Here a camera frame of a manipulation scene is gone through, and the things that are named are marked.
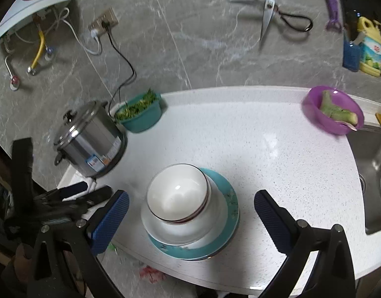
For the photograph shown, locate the white power cable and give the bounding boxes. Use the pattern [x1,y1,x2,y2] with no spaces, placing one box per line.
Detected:
[52,8,102,55]

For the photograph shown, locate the person's left hand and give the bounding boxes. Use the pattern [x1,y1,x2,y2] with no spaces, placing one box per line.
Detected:
[1,243,36,283]

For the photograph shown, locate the peeled green vegetable stem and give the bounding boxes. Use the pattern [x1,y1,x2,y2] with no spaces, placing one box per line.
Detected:
[331,109,358,126]

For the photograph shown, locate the white water heater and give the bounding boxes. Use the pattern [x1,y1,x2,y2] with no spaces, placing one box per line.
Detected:
[0,0,71,50]

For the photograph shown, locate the blue utensil holder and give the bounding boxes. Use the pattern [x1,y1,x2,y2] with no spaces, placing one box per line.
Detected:
[342,39,363,72]

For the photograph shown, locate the leafy green vegetables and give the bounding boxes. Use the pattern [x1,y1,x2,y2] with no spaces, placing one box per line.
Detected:
[114,88,158,121]

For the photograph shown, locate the large white bowl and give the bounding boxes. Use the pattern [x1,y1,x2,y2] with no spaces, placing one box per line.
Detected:
[140,177,229,245]

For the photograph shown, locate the purple plastic basin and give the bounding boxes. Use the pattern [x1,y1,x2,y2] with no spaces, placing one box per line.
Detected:
[301,86,365,135]

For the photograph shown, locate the red floral bowl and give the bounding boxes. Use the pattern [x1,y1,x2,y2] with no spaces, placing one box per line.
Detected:
[145,163,213,224]

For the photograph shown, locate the purple peeler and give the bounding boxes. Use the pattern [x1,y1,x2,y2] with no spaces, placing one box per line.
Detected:
[317,0,343,32]

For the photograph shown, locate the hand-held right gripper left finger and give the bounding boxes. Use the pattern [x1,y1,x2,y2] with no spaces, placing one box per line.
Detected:
[28,189,130,298]

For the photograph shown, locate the yellow dish soap bottle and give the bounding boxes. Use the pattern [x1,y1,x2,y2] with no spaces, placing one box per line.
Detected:
[356,16,381,77]

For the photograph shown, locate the large teal floral plate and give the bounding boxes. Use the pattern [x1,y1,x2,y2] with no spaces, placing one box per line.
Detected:
[148,168,240,261]

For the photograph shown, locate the stainless steel electric pot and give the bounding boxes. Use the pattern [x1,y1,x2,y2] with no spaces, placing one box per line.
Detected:
[53,100,127,179]

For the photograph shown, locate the black power cable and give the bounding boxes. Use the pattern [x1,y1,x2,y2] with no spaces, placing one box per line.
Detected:
[104,23,137,115]

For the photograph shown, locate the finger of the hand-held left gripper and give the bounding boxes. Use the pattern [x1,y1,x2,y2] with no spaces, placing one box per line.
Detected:
[59,182,89,201]
[82,186,113,207]

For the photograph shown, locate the teal plastic basin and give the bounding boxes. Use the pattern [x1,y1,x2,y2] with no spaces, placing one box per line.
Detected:
[114,88,162,133]

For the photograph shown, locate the stainless steel sink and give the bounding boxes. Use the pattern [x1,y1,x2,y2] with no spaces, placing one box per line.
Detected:
[346,124,381,236]

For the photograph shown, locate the yellow gas hose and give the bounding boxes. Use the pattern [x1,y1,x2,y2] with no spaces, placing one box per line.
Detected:
[28,25,45,75]

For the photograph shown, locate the wall socket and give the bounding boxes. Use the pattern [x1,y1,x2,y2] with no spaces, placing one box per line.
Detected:
[88,8,119,35]

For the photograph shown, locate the green vegetable peel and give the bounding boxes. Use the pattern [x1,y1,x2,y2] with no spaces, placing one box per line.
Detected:
[320,91,337,115]

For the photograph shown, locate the black-handled kitchen scissors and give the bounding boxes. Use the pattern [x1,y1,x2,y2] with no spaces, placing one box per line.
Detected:
[229,0,313,52]

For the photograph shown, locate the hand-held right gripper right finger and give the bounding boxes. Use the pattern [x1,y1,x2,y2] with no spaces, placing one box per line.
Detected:
[253,189,355,298]

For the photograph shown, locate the steel water hose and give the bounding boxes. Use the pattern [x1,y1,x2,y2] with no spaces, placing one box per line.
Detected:
[4,54,20,90]

